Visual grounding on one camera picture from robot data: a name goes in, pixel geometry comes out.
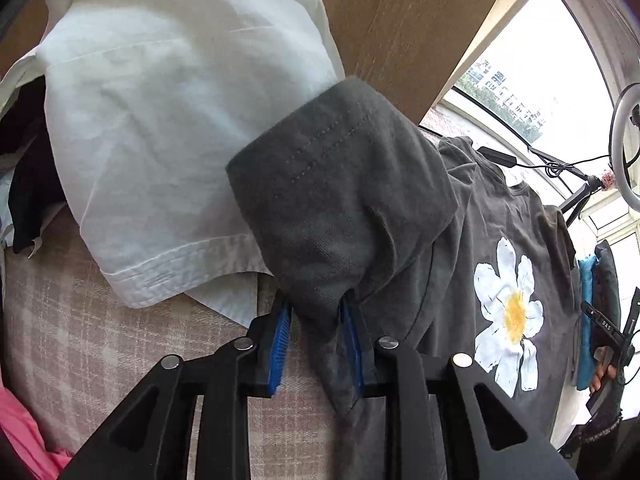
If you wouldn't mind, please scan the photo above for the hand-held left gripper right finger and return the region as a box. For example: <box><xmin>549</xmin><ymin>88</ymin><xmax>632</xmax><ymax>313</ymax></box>
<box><xmin>342</xmin><ymin>304</ymin><xmax>578</xmax><ymax>480</ymax></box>

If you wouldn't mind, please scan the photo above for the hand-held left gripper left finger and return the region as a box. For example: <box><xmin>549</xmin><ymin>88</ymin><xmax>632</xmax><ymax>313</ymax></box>
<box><xmin>57</xmin><ymin>300</ymin><xmax>294</xmax><ymax>480</ymax></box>

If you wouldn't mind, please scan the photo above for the grey daisy print t-shirt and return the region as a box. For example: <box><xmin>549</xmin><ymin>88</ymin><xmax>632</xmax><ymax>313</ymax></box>
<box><xmin>226</xmin><ymin>76</ymin><xmax>581</xmax><ymax>480</ymax></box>

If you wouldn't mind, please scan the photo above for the person's right forearm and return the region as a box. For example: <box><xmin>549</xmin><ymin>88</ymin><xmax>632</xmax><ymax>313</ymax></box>
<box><xmin>565</xmin><ymin>385</ymin><xmax>633</xmax><ymax>458</ymax></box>

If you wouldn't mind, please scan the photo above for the person's right hand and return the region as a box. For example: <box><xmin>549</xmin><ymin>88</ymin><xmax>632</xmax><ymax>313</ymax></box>
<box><xmin>590</xmin><ymin>360</ymin><xmax>618</xmax><ymax>394</ymax></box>

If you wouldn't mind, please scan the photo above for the blue striped cloth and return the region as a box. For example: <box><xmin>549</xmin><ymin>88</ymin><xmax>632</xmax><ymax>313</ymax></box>
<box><xmin>575</xmin><ymin>255</ymin><xmax>601</xmax><ymax>391</ymax></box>

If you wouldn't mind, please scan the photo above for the dark grey folded cloth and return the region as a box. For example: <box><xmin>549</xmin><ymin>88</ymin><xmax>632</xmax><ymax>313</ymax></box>
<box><xmin>592</xmin><ymin>240</ymin><xmax>623</xmax><ymax>331</ymax></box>

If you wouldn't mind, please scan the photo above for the black tripod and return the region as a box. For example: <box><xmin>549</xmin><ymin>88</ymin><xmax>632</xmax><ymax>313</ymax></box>
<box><xmin>557</xmin><ymin>174</ymin><xmax>618</xmax><ymax>231</ymax></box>

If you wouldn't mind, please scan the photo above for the pink plaid bed sheet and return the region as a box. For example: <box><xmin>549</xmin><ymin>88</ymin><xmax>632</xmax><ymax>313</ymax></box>
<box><xmin>0</xmin><ymin>105</ymin><xmax>471</xmax><ymax>480</ymax></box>

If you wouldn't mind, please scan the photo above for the black power adapter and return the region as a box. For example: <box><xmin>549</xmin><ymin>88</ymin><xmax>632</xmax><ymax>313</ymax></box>
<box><xmin>477</xmin><ymin>146</ymin><xmax>518</xmax><ymax>168</ymax></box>

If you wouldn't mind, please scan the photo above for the bay window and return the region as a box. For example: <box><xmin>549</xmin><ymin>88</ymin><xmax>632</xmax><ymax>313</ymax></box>
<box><xmin>420</xmin><ymin>0</ymin><xmax>640</xmax><ymax>261</ymax></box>

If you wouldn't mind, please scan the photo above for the white garment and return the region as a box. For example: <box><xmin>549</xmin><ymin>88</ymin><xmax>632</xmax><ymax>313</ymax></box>
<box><xmin>0</xmin><ymin>0</ymin><xmax>346</xmax><ymax>328</ymax></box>

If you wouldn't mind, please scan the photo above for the pink garment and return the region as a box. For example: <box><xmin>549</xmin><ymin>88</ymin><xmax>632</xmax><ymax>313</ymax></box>
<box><xmin>0</xmin><ymin>385</ymin><xmax>73</xmax><ymax>480</ymax></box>

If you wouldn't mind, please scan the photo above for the black garment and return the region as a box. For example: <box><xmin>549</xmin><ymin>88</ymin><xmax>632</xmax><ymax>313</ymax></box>
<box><xmin>0</xmin><ymin>77</ymin><xmax>66</xmax><ymax>254</ymax></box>

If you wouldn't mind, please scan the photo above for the plywood board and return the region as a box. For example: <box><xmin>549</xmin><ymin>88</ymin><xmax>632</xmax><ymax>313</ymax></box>
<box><xmin>295</xmin><ymin>0</ymin><xmax>518</xmax><ymax>123</ymax></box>

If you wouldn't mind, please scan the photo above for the black ring light cable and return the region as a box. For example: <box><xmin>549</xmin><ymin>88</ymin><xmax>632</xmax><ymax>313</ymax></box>
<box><xmin>450</xmin><ymin>87</ymin><xmax>616</xmax><ymax>191</ymax></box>

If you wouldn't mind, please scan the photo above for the white ring light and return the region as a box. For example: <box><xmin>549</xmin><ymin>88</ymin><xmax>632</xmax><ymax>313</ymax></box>
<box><xmin>609</xmin><ymin>82</ymin><xmax>640</xmax><ymax>211</ymax></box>

